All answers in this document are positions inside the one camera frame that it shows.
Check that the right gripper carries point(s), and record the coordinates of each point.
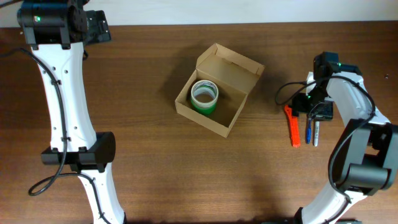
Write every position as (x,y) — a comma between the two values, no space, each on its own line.
(298,106)

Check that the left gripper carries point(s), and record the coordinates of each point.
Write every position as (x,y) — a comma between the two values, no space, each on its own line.
(101,31)

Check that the black white marker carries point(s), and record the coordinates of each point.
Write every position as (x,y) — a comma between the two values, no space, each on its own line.
(316,133)

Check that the blue pen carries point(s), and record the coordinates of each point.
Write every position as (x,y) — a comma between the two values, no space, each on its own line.
(308,130)

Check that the orange utility knife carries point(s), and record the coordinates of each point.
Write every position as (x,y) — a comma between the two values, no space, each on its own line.
(293,126)

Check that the brown cardboard box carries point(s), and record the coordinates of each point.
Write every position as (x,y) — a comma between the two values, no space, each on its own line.
(235,76)

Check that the green tape roll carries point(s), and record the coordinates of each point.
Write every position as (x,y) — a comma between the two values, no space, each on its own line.
(204,99)

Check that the white tape roll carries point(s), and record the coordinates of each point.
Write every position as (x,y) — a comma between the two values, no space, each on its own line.
(205,83)

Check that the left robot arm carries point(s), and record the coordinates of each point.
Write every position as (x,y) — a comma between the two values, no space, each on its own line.
(57,33)

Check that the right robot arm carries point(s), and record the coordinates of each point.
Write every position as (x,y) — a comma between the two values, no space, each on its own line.
(364,160)

